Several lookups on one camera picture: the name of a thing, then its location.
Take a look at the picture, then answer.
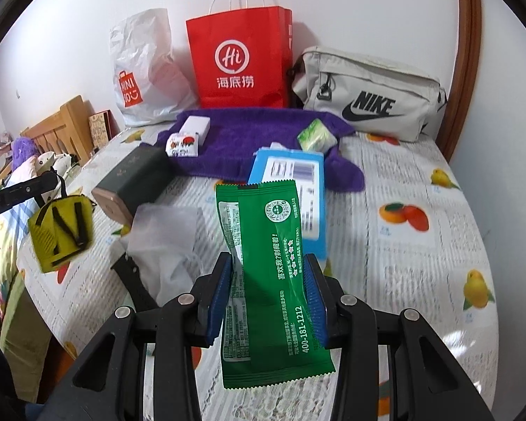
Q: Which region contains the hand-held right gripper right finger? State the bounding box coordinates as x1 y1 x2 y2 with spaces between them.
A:
304 252 496 421

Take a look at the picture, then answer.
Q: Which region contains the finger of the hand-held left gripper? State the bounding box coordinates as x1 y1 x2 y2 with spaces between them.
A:
0 171 61 211

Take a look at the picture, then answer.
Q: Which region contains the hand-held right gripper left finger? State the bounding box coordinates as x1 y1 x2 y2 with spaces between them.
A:
48 252 235 421

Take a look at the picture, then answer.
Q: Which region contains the green wet wipe packet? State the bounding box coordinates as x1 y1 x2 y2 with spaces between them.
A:
215 180 336 390

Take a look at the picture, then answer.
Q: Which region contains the yellow mesh pouch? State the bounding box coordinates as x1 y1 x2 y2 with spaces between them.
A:
28 196 94 273

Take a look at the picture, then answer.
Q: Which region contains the clear plastic bag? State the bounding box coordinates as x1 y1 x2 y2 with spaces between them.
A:
125 204 204 305

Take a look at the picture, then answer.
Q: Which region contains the black strap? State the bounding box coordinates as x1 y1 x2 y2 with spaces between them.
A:
110 256 159 312

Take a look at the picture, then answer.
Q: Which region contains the red and white sachet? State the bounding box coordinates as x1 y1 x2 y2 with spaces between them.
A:
166 134 201 158

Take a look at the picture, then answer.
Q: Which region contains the light green tissue packet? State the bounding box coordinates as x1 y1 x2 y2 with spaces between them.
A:
297 119 337 152

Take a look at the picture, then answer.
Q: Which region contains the purple towel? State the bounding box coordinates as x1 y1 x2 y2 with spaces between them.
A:
151 107 365 194

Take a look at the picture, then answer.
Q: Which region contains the white sponge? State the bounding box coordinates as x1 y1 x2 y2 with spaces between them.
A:
178 116 212 141

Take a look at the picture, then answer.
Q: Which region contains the white spotted plush toy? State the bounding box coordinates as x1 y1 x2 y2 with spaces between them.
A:
33 151 77 180

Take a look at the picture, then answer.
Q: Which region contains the purple plush toy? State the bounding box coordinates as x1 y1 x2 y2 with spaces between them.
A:
11 137 40 167

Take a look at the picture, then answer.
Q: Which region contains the wooden headboard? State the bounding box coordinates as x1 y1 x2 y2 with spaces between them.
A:
20 95 93 167

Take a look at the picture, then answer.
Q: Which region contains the brown patterned book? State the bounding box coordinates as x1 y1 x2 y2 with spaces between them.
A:
88 112 114 147

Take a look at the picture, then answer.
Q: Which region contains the dark green tin box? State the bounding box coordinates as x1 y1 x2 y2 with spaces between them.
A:
91 146 176 224

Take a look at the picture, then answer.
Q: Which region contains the green blanket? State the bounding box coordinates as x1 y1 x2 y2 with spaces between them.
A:
0 302 53 365

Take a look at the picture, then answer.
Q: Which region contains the blue tissue pack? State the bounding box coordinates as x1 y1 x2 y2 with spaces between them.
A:
247 148 327 260

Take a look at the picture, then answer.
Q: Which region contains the white plastic shopping bag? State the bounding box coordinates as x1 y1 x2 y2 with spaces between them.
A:
109 9 194 128

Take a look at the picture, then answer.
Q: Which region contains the grey waist bag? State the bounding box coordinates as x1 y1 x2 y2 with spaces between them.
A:
291 46 449 142

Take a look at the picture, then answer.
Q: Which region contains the red paper bag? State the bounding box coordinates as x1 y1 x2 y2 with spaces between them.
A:
185 0 294 109

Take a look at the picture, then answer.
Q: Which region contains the brown wooden door frame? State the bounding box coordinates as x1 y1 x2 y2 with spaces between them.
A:
436 0 483 163

